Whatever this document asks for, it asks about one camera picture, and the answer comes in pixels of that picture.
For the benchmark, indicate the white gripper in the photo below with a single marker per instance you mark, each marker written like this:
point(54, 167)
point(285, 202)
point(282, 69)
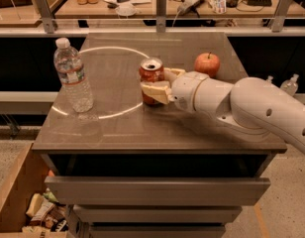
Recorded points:
point(183, 89)

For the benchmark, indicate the orange soda can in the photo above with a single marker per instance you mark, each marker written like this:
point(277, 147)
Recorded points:
point(151, 70)

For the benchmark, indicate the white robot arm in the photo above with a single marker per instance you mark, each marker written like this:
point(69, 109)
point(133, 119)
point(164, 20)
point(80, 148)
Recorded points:
point(250, 106)

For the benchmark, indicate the red apple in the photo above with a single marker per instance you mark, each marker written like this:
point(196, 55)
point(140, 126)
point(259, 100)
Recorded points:
point(207, 63)

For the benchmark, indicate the grey power strip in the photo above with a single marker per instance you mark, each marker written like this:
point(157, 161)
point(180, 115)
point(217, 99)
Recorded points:
point(187, 5)

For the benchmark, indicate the white bowl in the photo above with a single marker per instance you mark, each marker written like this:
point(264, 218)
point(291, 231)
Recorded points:
point(126, 10)

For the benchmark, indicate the white patterned mug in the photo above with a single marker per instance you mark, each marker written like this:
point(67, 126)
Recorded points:
point(219, 6)

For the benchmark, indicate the grey drawer cabinet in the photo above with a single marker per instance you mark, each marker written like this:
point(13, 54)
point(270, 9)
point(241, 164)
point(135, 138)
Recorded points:
point(122, 137)

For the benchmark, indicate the clear plastic water bottle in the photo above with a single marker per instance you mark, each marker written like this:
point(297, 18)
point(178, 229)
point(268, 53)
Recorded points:
point(71, 73)

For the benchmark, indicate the hand sanitizer bottle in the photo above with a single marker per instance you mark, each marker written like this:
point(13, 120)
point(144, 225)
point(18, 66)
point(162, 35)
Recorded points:
point(269, 79)

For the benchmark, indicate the top grey drawer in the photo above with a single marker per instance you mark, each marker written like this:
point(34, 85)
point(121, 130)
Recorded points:
point(158, 191)

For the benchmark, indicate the wooden bin with snacks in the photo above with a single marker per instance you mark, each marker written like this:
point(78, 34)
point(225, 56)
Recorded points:
point(26, 177)

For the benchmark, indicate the middle metal post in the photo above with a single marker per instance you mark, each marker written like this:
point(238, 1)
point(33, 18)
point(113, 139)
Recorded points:
point(160, 16)

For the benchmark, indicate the metal post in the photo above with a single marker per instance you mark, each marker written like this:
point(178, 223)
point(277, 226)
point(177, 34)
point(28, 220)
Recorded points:
point(277, 22)
point(46, 16)
point(160, 16)

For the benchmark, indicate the left metal post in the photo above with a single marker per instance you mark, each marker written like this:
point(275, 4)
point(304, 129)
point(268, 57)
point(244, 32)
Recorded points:
point(46, 16)

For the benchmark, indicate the right metal post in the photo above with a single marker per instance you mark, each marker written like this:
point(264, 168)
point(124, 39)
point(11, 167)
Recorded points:
point(277, 22)

